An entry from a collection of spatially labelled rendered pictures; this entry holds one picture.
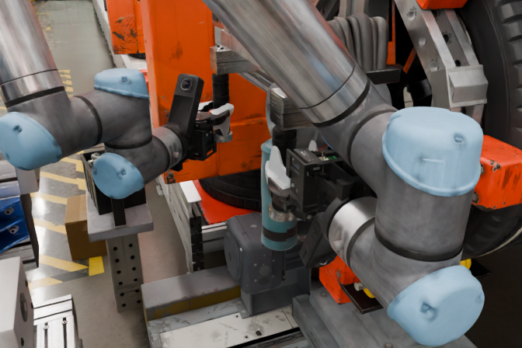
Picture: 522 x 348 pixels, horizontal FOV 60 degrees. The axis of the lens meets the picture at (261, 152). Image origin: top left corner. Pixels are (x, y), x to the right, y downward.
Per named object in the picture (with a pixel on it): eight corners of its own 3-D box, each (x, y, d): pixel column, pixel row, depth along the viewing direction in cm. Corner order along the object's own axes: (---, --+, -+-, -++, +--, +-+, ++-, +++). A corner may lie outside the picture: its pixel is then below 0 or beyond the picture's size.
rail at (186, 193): (216, 254, 158) (214, 199, 149) (189, 260, 155) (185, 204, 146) (134, 81, 369) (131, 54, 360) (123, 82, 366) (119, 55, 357)
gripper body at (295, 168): (335, 139, 60) (389, 178, 50) (331, 196, 64) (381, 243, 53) (282, 147, 58) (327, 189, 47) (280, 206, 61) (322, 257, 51)
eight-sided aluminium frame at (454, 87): (446, 300, 79) (517, -42, 57) (415, 309, 77) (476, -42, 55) (307, 170, 125) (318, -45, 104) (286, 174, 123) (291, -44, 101)
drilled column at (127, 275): (147, 305, 159) (133, 200, 142) (116, 312, 156) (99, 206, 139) (143, 287, 168) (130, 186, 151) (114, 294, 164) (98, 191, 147)
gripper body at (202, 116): (188, 144, 96) (152, 167, 86) (185, 105, 92) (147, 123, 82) (220, 150, 93) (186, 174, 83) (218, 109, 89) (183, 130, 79)
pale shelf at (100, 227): (154, 231, 127) (153, 221, 125) (89, 243, 121) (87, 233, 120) (136, 168, 163) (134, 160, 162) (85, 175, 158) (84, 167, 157)
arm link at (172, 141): (132, 130, 79) (172, 137, 75) (148, 122, 82) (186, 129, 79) (137, 169, 82) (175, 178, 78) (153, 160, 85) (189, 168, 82)
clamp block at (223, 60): (258, 71, 95) (258, 46, 93) (216, 75, 92) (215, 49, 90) (250, 66, 100) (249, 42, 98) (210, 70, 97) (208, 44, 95)
